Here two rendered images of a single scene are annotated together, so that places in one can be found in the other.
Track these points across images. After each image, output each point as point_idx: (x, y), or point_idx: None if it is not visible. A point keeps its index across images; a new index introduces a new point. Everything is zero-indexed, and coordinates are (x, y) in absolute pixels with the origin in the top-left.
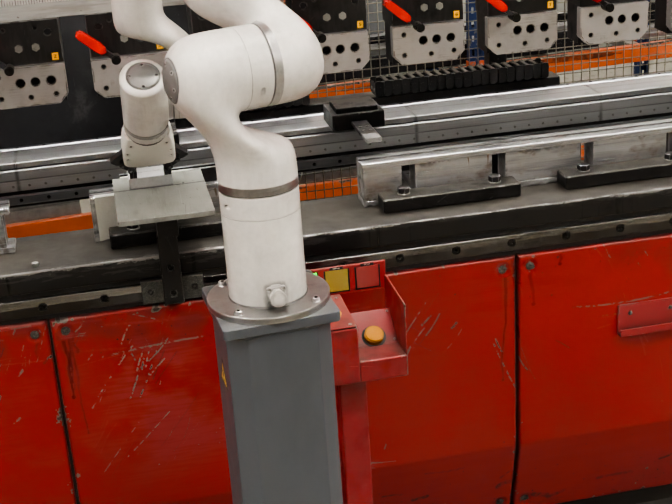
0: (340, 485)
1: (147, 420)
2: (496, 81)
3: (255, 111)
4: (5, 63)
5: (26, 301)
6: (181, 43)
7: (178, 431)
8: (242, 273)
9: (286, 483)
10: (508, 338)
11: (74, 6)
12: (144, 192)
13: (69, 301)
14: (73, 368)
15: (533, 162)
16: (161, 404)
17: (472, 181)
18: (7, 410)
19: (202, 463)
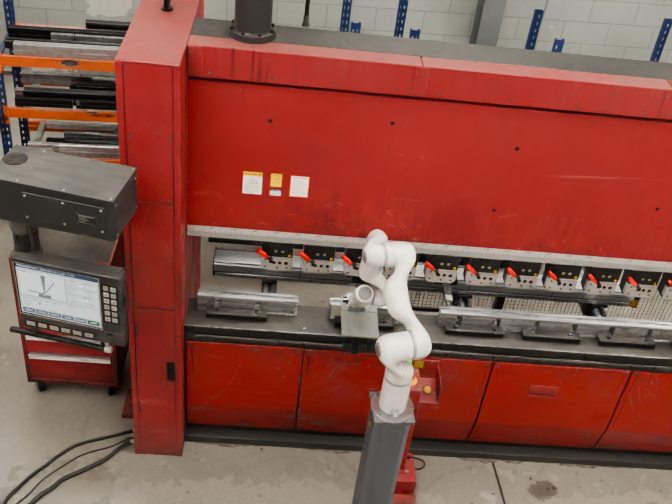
0: (400, 464)
1: (332, 386)
2: None
3: None
4: (311, 258)
5: (298, 341)
6: (384, 341)
7: (342, 392)
8: (385, 403)
9: (382, 463)
10: (482, 387)
11: (343, 244)
12: (352, 314)
13: (314, 344)
14: (309, 365)
15: (512, 323)
16: (338, 382)
17: (484, 326)
18: (280, 373)
19: (348, 403)
